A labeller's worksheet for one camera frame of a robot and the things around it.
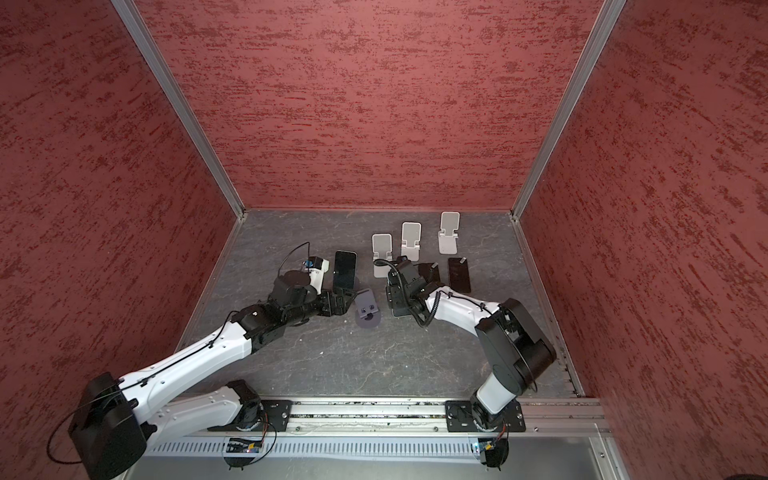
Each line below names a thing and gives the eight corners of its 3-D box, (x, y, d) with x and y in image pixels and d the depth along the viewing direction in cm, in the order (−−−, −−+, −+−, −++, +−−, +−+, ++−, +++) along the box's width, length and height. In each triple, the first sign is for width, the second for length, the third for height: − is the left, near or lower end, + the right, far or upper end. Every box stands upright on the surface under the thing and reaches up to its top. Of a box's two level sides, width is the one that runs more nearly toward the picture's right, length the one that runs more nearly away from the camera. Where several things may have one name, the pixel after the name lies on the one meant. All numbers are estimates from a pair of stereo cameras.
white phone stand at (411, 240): (401, 261, 107) (402, 244, 99) (401, 240, 114) (402, 222, 106) (420, 261, 107) (423, 244, 99) (419, 240, 114) (421, 222, 106)
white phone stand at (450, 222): (440, 255, 110) (444, 236, 101) (437, 230, 117) (440, 211, 109) (459, 255, 110) (464, 236, 101) (454, 230, 117) (459, 211, 109)
